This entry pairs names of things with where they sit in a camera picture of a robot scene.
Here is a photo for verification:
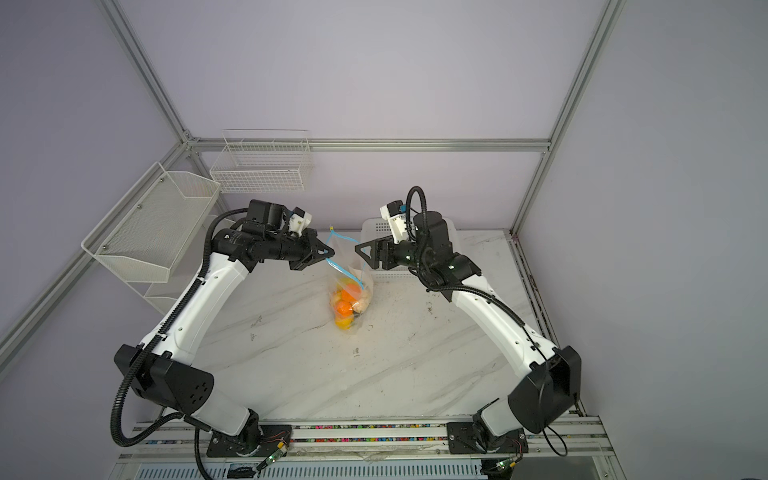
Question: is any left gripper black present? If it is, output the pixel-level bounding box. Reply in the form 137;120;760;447
266;228;335;272

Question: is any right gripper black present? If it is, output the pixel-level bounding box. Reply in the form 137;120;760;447
353;231;429;273

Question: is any white plastic perforated basket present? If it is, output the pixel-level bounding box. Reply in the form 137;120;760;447
355;213;462;284

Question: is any clear zip top bag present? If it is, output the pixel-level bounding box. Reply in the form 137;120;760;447
325;227;374;332

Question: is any orange tangerine back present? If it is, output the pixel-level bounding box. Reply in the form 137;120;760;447
339;282;363;304

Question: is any orange tangerine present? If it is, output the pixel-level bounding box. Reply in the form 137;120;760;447
334;300;354;318
339;282;363;304

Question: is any white garlic bulb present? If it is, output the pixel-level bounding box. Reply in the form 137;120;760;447
352;297;370;315

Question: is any round yellow fruit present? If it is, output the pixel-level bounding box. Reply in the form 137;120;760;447
335;316;355;330

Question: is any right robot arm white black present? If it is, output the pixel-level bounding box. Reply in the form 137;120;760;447
356;202;582;439

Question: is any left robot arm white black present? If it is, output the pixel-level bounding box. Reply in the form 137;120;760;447
110;200;334;449

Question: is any lower white mesh shelf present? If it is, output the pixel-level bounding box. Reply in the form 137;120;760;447
141;214;216;315

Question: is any white mesh shelf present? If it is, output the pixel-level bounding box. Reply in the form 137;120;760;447
81;163;220;283
141;214;216;315

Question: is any upper white mesh shelf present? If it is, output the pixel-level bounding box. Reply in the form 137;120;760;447
81;163;220;283

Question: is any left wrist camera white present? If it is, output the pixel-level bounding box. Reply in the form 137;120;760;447
288;207;312;238

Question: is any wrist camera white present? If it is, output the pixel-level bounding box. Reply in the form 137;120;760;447
380;200;409;244
288;207;312;238

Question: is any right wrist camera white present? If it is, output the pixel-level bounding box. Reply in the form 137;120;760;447
380;200;409;244

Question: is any white wire wall basket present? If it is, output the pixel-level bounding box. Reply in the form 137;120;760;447
210;129;314;194

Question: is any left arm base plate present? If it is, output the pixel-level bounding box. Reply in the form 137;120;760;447
206;424;293;458

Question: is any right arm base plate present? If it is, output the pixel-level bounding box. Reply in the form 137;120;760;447
446;422;529;455

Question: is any black corrugated cable left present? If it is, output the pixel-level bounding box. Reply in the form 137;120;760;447
109;207;250;480

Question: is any aluminium front rail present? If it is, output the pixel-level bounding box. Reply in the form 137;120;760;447
118;415;615;463

